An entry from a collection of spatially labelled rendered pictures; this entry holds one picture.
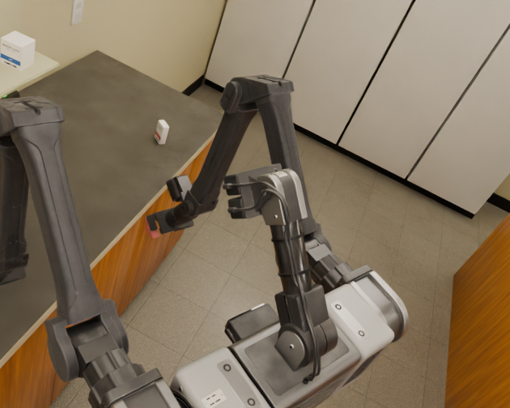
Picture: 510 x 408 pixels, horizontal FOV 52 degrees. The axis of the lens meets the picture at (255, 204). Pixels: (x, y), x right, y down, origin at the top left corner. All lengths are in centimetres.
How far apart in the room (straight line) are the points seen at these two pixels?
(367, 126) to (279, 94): 311
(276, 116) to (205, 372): 55
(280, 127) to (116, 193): 89
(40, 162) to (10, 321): 74
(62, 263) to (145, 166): 119
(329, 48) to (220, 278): 196
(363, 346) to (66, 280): 49
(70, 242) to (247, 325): 32
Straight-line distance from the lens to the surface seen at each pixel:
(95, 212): 177
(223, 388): 78
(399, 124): 414
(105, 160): 197
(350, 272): 105
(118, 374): 80
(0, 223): 108
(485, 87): 401
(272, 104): 109
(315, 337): 79
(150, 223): 153
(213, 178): 130
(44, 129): 84
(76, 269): 84
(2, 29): 134
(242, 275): 301
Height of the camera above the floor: 219
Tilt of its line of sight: 39 degrees down
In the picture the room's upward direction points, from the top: 24 degrees clockwise
